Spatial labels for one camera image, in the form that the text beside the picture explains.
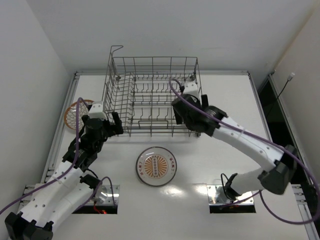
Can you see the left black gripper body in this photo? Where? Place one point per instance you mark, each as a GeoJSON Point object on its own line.
{"type": "Point", "coordinates": [107, 126]}

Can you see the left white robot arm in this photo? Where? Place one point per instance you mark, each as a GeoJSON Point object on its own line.
{"type": "Point", "coordinates": [69, 188]}

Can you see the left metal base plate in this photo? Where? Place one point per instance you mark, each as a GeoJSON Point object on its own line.
{"type": "Point", "coordinates": [107, 196]}

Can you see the aluminium frame rail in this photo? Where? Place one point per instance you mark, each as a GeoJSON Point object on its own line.
{"type": "Point", "coordinates": [280, 123]}
{"type": "Point", "coordinates": [59, 132]}

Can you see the metal base plate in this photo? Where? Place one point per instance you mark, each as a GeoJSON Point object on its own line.
{"type": "Point", "coordinates": [216, 197]}
{"type": "Point", "coordinates": [107, 196]}

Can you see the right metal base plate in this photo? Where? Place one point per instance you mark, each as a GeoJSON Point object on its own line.
{"type": "Point", "coordinates": [216, 197]}

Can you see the orange sunburst plate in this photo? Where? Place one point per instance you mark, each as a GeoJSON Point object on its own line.
{"type": "Point", "coordinates": [156, 166]}

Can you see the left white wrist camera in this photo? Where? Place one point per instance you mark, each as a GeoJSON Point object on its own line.
{"type": "Point", "coordinates": [97, 111]}

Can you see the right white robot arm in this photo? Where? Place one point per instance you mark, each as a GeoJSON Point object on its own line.
{"type": "Point", "coordinates": [276, 166]}

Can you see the grey wire dish rack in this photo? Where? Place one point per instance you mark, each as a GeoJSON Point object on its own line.
{"type": "Point", "coordinates": [138, 88]}

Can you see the left flower pattern plate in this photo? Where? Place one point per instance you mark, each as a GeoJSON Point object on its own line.
{"type": "Point", "coordinates": [70, 115]}

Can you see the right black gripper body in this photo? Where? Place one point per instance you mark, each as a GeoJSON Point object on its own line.
{"type": "Point", "coordinates": [189, 107]}

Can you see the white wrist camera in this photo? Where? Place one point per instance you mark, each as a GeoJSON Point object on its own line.
{"type": "Point", "coordinates": [97, 111]}
{"type": "Point", "coordinates": [191, 88]}

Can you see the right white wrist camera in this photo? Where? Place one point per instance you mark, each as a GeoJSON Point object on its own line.
{"type": "Point", "coordinates": [191, 88]}

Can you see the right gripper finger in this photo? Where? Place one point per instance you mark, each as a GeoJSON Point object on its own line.
{"type": "Point", "coordinates": [178, 118]}
{"type": "Point", "coordinates": [204, 101]}

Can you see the right aluminium frame rail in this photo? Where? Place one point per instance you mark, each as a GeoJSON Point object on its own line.
{"type": "Point", "coordinates": [280, 123]}

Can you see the left aluminium frame rail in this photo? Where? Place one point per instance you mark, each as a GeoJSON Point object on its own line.
{"type": "Point", "coordinates": [59, 132]}

